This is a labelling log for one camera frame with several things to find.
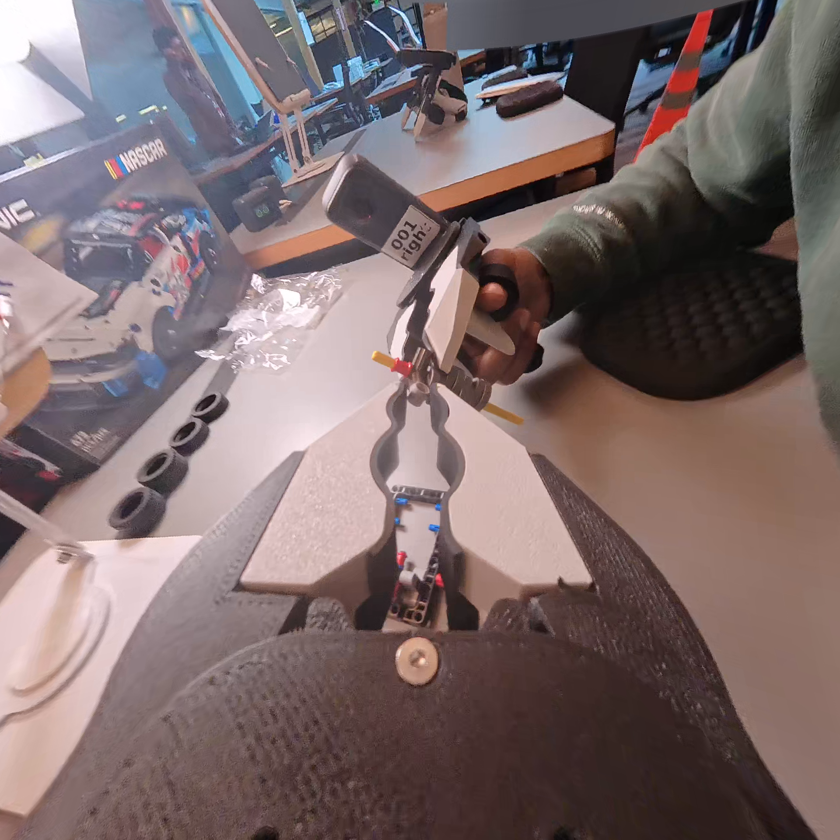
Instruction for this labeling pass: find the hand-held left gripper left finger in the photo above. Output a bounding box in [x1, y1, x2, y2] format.
[239, 384, 412, 627]

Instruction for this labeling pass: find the orange traffic cone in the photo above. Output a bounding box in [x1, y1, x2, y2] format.
[633, 9, 715, 165]

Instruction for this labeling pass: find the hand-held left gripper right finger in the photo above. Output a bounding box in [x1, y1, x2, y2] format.
[427, 387, 595, 627]

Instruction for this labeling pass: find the black lego frame assembly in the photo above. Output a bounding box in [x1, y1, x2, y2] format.
[386, 483, 452, 623]

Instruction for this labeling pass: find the person's right hand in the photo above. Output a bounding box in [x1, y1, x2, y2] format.
[461, 248, 553, 387]

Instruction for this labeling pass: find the orange edged table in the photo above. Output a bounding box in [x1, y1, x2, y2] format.
[228, 77, 619, 271]

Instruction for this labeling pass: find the dark background equipment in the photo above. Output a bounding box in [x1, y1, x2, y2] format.
[396, 47, 469, 143]

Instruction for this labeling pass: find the black mesh chair seat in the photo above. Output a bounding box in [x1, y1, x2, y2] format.
[579, 251, 809, 402]

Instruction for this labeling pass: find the black oblong pouch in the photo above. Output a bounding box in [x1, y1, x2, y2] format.
[495, 79, 566, 119]

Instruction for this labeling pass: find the wooden easel stand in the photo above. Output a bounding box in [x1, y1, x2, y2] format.
[199, 0, 343, 186]

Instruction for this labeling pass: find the clear plastic bag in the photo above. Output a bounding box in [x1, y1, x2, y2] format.
[195, 267, 344, 374]

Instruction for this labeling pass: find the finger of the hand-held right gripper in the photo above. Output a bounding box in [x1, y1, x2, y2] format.
[423, 261, 480, 373]
[387, 304, 430, 360]

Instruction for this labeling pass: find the person's right forearm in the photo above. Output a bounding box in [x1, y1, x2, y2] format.
[518, 0, 809, 317]

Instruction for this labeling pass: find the black equipment case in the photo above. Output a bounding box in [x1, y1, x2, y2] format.
[232, 175, 285, 232]

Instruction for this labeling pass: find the yellow lego axle assembly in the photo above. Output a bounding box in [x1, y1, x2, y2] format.
[370, 350, 526, 427]

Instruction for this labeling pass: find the black lego set box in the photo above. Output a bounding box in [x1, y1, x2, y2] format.
[0, 123, 255, 488]

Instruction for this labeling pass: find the white book stand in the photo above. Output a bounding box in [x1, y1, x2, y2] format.
[0, 348, 203, 819]

